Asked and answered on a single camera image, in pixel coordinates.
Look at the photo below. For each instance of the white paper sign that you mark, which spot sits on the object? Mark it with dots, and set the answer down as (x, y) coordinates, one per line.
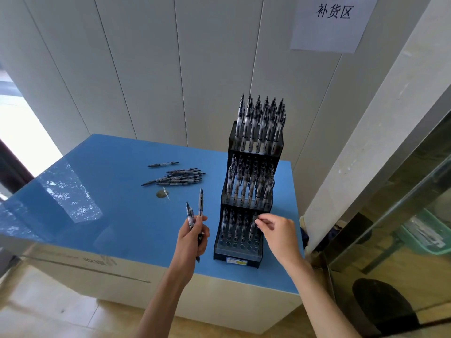
(331, 35)

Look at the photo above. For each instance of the small round brown disc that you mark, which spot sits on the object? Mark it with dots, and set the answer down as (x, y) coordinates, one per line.
(162, 194)

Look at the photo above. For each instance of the steel framed glass partition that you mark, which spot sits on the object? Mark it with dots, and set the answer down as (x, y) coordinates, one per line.
(415, 131)

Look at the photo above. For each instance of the person's left hand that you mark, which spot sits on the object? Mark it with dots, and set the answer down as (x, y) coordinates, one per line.
(188, 253)

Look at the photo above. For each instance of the black round object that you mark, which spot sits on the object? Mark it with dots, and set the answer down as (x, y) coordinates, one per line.
(384, 306)

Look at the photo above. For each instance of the row of black pens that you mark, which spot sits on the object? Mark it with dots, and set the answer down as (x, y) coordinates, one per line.
(253, 126)
(230, 225)
(246, 183)

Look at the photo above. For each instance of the dark blue bag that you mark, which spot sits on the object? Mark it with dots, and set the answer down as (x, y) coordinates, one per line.
(304, 239)

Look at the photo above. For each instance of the person's right hand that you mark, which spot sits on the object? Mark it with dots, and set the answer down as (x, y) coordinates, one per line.
(282, 239)

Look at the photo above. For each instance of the pile of black pens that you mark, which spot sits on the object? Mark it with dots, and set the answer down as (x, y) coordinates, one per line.
(183, 177)

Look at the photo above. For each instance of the black transparent pen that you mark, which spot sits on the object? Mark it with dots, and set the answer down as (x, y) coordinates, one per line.
(192, 218)
(189, 212)
(253, 227)
(201, 200)

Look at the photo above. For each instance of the black tiered pen display stand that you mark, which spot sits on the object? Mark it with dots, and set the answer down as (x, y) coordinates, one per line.
(253, 263)

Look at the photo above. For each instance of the person's right forearm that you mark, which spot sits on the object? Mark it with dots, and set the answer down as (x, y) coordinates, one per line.
(324, 306)

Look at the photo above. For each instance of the green plastic basket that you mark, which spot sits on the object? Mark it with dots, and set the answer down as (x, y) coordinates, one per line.
(408, 239)

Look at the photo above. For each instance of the dark framed glass door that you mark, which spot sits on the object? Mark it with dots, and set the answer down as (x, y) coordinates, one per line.
(12, 168)

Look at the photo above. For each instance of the blue table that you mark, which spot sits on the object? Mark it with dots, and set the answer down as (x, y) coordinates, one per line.
(105, 225)

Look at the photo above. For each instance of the person's left forearm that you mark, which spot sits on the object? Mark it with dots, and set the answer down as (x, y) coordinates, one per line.
(162, 309)

